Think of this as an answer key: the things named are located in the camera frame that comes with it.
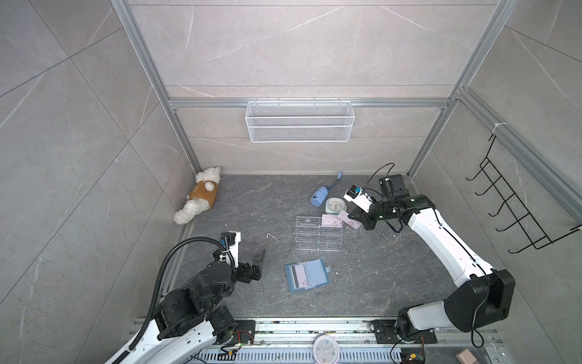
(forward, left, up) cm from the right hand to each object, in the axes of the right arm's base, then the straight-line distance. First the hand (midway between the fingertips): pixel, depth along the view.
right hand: (352, 211), depth 81 cm
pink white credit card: (+4, +6, -12) cm, 14 cm away
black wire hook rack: (-12, -44, +12) cm, 48 cm away
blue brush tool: (+19, +9, -15) cm, 26 cm away
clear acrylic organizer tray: (+1, +15, -18) cm, 24 cm away
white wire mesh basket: (+43, +17, +10) cm, 48 cm away
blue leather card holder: (-16, +16, -20) cm, 30 cm away
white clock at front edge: (-40, +12, -17) cm, 45 cm away
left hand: (-15, +34, +5) cm, 38 cm away
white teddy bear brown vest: (+18, +63, -11) cm, 66 cm away
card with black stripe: (-16, +20, -20) cm, 32 cm away
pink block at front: (-42, -30, -18) cm, 55 cm away
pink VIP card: (-2, +3, -1) cm, 4 cm away
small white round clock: (+16, +3, -17) cm, 23 cm away
